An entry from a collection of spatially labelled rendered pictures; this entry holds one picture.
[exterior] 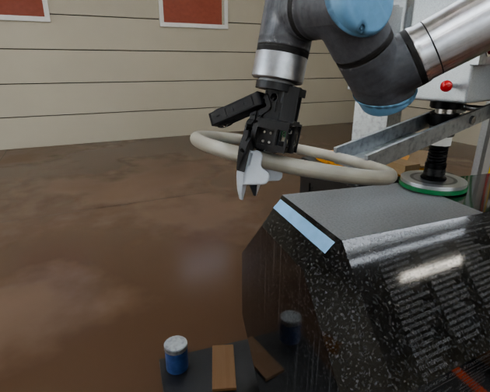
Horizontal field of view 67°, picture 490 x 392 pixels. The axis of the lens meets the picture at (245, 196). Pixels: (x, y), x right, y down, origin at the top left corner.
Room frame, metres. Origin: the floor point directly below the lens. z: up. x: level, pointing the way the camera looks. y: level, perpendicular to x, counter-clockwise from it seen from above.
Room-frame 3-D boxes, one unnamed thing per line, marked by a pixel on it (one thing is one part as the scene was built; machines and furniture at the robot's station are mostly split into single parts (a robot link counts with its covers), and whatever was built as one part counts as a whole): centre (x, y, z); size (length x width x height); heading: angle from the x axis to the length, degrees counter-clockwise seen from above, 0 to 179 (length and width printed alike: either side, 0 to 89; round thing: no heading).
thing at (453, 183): (1.24, -0.66, 0.90); 0.21 x 0.21 x 0.01
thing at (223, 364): (1.27, 0.09, 0.02); 0.25 x 0.10 x 0.01; 5
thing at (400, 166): (1.78, -0.75, 0.81); 0.20 x 0.10 x 0.05; 26
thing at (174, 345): (1.28, 0.30, 0.08); 0.10 x 0.10 x 0.13
